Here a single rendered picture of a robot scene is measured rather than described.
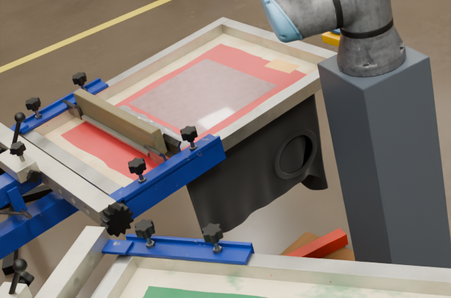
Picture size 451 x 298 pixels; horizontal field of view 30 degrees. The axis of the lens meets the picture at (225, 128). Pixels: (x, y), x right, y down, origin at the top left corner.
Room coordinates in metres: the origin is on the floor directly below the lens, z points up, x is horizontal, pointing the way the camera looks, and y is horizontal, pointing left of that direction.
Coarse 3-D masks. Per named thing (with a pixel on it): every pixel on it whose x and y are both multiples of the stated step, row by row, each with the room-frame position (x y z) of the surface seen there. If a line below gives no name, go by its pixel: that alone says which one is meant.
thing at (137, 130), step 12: (84, 96) 2.13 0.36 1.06; (96, 96) 2.11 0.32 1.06; (84, 108) 2.13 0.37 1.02; (96, 108) 2.06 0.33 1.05; (108, 108) 2.02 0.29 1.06; (96, 120) 2.09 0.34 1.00; (108, 120) 2.02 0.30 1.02; (120, 120) 1.95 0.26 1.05; (132, 120) 1.92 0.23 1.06; (120, 132) 1.98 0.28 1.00; (132, 132) 1.91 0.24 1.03; (144, 132) 1.85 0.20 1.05; (156, 132) 1.83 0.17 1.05; (156, 144) 1.83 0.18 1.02
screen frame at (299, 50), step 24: (216, 24) 2.52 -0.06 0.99; (240, 24) 2.47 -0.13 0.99; (168, 48) 2.44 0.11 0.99; (192, 48) 2.45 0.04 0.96; (288, 48) 2.24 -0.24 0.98; (312, 48) 2.18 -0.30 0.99; (144, 72) 2.35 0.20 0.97; (312, 72) 2.04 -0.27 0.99; (288, 96) 1.95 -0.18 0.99; (48, 120) 2.18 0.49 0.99; (240, 120) 1.89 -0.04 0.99; (264, 120) 1.90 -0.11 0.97; (48, 144) 2.04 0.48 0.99; (72, 168) 1.88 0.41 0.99
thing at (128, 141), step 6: (84, 114) 2.14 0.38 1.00; (90, 120) 2.10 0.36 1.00; (96, 126) 2.07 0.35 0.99; (102, 126) 2.05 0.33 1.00; (108, 132) 2.01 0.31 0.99; (114, 132) 1.99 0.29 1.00; (120, 138) 1.96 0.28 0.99; (126, 138) 1.95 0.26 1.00; (132, 144) 1.91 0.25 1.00; (138, 144) 1.90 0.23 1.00; (138, 150) 1.88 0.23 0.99; (144, 150) 1.86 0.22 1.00
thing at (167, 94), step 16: (224, 48) 2.40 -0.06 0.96; (192, 64) 2.35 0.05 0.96; (208, 64) 2.32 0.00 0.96; (224, 64) 2.29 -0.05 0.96; (240, 64) 2.27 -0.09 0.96; (160, 80) 2.31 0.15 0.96; (176, 80) 2.28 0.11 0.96; (192, 80) 2.25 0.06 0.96; (208, 80) 2.22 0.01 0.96; (224, 80) 2.20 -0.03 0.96; (144, 96) 2.23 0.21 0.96; (160, 96) 2.20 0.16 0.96; (176, 96) 2.18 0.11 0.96; (192, 96) 2.15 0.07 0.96; (144, 112) 2.13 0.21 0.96; (160, 112) 2.11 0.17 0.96; (80, 128) 2.14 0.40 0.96; (96, 128) 2.12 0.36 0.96; (80, 144) 2.05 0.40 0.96; (96, 144) 2.03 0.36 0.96; (112, 144) 2.00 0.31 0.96
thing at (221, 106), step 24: (240, 72) 2.22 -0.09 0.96; (264, 72) 2.18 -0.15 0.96; (216, 96) 2.11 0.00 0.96; (240, 96) 2.08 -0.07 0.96; (264, 96) 2.04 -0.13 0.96; (168, 120) 2.05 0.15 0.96; (192, 120) 2.02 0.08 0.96; (216, 120) 1.98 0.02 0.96; (120, 144) 1.99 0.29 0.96; (120, 168) 1.87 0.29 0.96
